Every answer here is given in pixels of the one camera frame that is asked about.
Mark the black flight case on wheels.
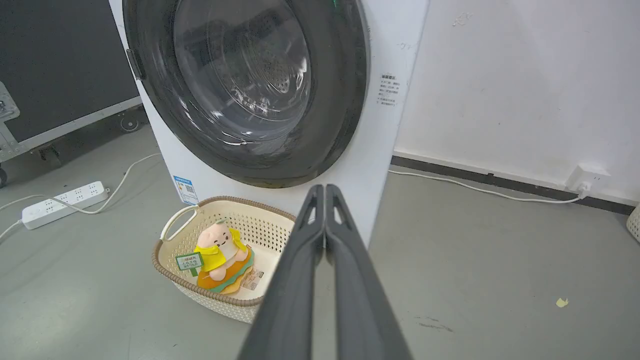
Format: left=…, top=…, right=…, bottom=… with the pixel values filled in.
left=0, top=0, right=148, bottom=188

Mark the white washing machine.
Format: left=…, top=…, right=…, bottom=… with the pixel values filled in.
left=108, top=0, right=431, bottom=249

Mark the white perforated basket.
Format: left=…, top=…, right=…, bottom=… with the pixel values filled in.
left=626, top=203, right=640, bottom=244

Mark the cream plastic laundry basket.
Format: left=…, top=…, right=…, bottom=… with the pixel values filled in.
left=152, top=196, right=297, bottom=325

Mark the white wall plug with cable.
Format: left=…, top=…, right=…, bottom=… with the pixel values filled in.
left=388, top=169, right=583, bottom=204

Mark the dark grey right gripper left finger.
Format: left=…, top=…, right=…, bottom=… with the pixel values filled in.
left=238, top=184, right=326, bottom=360

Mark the pink plush doll yellow coat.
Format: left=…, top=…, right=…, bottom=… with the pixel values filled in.
left=175, top=219, right=255, bottom=295

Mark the dark round washing machine door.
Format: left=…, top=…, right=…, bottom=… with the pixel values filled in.
left=122, top=0, right=371, bottom=189

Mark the white power strip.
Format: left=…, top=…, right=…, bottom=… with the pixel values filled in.
left=21, top=181, right=110, bottom=231

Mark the white wall socket plug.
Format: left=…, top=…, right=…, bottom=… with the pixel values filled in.
left=565, top=164, right=612, bottom=199

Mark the white power strip cable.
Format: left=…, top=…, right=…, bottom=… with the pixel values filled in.
left=0, top=152, right=163, bottom=240

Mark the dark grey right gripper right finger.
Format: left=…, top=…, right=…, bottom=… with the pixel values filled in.
left=325, top=184, right=414, bottom=360

